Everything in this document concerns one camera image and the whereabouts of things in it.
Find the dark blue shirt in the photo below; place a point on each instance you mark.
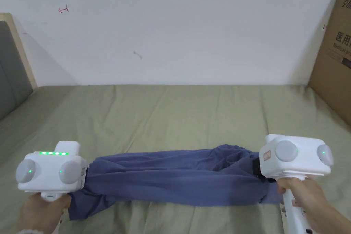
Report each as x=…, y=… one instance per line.
x=175, y=175

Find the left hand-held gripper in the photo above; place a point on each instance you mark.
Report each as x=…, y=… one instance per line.
x=49, y=172

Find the person's left hand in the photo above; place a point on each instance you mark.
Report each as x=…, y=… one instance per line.
x=41, y=212

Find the person's right hand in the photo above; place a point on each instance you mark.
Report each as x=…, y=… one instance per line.
x=312, y=203

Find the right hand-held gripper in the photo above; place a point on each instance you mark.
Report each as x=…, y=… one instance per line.
x=294, y=161

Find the grey padded headboard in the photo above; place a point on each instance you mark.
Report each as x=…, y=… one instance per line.
x=12, y=72

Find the bed with pale green sheet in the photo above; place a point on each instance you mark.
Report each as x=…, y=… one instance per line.
x=164, y=119

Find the brown cardboard carton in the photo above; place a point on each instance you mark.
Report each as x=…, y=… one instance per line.
x=336, y=50

